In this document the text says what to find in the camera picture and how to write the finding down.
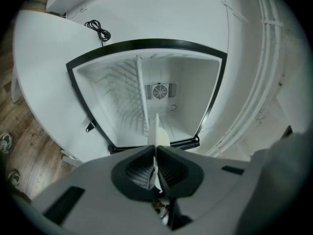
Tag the person's sneaker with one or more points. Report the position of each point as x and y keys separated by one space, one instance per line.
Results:
x=6 y=142
x=14 y=179

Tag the white plate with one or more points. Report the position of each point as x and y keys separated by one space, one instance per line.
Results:
x=156 y=136

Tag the white wall pipe bundle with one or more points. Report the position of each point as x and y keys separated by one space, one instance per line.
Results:
x=269 y=45

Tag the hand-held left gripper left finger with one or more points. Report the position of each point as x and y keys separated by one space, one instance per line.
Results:
x=97 y=180

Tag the black framed white fridge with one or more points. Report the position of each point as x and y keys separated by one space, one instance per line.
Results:
x=195 y=94

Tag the white table leg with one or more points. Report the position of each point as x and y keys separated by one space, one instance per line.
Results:
x=15 y=92
x=71 y=159

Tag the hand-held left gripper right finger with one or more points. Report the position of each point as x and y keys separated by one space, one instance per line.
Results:
x=212 y=192

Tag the white fridge fan grille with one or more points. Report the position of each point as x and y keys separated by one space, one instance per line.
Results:
x=160 y=91

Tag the black metal hinge bracket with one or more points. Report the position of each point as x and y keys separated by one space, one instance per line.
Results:
x=91 y=126

